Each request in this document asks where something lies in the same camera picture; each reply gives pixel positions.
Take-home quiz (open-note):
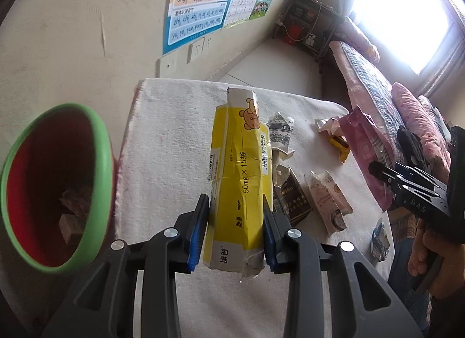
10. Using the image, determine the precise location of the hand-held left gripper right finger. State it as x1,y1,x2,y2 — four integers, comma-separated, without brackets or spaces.
262,200,425,338

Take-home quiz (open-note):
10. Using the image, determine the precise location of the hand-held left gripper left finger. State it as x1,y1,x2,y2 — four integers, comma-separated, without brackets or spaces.
40,193,211,338

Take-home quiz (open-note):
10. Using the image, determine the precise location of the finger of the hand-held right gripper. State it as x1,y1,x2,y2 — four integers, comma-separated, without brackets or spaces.
368,161,449,194

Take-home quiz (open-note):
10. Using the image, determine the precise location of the pink snack packet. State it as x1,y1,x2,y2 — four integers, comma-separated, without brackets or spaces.
338,106,400,211

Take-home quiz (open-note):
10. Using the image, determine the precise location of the dark brown packet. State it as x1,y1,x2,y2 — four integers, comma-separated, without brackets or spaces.
272,164,313,226

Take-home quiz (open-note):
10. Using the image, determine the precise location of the small yellow black wrapper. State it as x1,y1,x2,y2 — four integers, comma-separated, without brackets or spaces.
329,135,351,162

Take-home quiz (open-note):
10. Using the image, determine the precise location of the pink white sachet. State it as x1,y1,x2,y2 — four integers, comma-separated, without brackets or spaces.
303,171,354,239

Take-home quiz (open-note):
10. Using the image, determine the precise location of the yellow cardboard box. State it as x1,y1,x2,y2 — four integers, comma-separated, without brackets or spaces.
203,87,273,281

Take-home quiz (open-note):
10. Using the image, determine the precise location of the small blue white wrapper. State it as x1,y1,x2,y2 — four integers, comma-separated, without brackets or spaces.
371,217,391,262

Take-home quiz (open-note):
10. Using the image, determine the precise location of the black and white wrapper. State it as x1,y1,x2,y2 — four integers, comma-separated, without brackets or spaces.
267,112,296,161

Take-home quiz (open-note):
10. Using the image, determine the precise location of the pile of discarded wrappers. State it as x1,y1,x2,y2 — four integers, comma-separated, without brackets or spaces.
58,184,95,246

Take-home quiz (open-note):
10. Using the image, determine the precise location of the red bin with green rim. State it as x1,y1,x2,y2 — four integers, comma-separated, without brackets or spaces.
0,103,114,276

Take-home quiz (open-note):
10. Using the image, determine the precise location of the person's right hand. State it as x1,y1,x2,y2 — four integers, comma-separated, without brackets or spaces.
407,221,465,300

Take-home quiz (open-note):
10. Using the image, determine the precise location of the black clothing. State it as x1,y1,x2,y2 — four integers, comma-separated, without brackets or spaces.
397,127,425,170

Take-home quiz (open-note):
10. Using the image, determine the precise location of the pink floral quilt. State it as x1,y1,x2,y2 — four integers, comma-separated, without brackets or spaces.
391,82,451,179

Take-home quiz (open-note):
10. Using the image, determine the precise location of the patterned pillow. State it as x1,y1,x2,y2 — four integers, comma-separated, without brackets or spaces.
418,95,449,132

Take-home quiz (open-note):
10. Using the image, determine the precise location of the white towel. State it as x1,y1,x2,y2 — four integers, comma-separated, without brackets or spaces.
115,77,396,338

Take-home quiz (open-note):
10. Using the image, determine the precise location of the bed with plaid quilt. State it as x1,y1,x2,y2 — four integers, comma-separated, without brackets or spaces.
329,39,453,211

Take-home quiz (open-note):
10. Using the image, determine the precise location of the purple pillow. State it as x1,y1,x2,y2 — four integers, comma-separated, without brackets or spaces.
341,16,380,63

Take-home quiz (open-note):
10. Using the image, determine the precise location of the bright window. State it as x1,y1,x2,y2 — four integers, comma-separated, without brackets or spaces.
350,0,456,72

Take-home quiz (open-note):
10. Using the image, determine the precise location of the red container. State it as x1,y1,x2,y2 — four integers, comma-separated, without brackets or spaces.
285,26,304,43

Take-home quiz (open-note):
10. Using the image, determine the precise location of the dark metal shelf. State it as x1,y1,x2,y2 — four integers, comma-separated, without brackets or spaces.
272,0,346,63

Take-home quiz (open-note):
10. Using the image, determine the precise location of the blue letter wall poster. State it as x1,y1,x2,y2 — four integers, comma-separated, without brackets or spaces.
162,0,243,56

